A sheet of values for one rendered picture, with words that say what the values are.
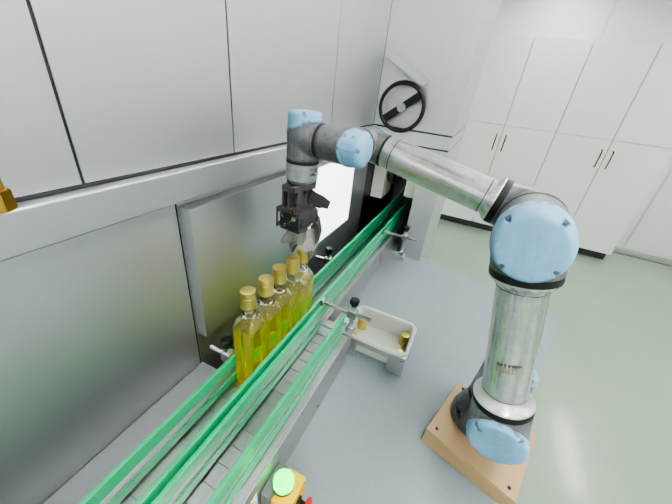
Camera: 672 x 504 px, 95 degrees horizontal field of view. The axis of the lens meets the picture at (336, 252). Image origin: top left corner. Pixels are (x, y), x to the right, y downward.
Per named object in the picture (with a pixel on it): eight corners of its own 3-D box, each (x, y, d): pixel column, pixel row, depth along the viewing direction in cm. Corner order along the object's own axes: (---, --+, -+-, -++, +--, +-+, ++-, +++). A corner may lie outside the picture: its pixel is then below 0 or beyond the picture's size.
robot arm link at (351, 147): (383, 130, 67) (340, 122, 71) (360, 131, 58) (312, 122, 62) (377, 167, 70) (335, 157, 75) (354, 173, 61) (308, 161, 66)
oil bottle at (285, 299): (275, 339, 92) (276, 280, 82) (292, 346, 90) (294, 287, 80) (264, 352, 88) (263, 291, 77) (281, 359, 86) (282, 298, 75)
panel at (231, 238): (343, 219, 151) (352, 147, 134) (349, 221, 150) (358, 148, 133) (198, 333, 78) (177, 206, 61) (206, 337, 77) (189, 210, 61)
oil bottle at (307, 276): (296, 316, 102) (298, 261, 91) (311, 323, 100) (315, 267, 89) (286, 327, 97) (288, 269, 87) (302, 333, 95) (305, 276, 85)
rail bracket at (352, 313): (322, 315, 103) (325, 284, 97) (369, 334, 97) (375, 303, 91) (317, 321, 100) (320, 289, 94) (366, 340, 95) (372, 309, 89)
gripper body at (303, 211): (275, 228, 77) (275, 180, 71) (296, 218, 84) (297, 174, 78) (299, 237, 74) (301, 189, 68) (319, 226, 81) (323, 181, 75)
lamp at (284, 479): (280, 468, 67) (280, 461, 66) (298, 479, 66) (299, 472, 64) (268, 489, 64) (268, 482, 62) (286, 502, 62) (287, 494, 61)
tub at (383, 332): (357, 320, 122) (360, 303, 117) (413, 342, 114) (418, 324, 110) (338, 349, 108) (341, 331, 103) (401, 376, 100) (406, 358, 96)
